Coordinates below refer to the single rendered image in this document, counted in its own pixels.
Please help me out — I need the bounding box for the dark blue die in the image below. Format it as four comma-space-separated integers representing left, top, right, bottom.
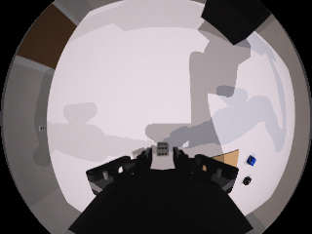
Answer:
247, 155, 256, 166

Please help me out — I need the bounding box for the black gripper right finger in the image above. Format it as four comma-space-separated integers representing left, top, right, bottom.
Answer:
173, 147, 239, 194

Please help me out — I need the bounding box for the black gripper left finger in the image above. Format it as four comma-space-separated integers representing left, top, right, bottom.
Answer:
86, 147, 152, 196

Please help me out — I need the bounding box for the grey die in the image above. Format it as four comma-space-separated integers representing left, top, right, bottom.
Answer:
157, 142, 169, 157

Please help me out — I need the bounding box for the black die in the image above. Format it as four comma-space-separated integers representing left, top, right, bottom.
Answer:
243, 176, 252, 185

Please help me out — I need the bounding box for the tan flat mat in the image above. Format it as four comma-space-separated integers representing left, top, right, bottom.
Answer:
203, 149, 239, 171

